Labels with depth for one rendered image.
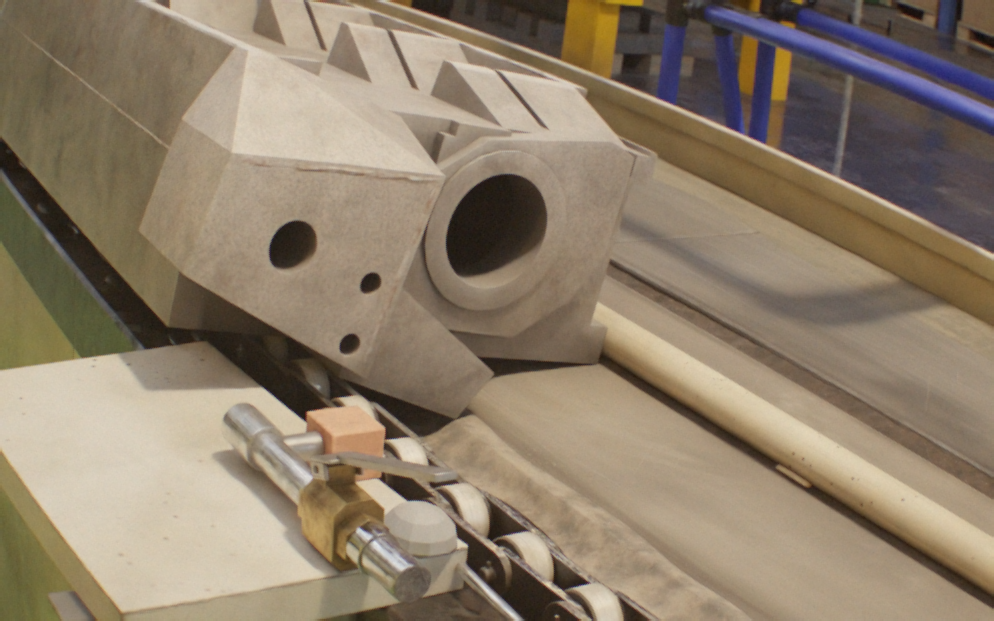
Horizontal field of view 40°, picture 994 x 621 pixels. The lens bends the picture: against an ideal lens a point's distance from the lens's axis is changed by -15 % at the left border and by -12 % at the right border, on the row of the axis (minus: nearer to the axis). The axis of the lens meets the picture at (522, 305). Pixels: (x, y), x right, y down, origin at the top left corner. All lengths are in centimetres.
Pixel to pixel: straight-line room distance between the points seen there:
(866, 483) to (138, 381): 48
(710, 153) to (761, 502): 84
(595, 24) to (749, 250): 444
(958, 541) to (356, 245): 43
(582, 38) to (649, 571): 519
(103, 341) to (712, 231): 71
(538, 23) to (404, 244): 573
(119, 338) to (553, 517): 36
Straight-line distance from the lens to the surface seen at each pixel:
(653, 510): 99
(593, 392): 115
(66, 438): 88
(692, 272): 146
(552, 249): 112
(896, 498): 100
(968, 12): 1164
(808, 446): 105
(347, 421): 86
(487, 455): 103
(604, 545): 94
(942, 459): 117
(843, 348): 134
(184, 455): 87
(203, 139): 93
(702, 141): 182
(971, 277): 153
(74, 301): 125
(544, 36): 657
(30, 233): 140
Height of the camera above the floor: 118
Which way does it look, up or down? 19 degrees down
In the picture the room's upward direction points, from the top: 8 degrees clockwise
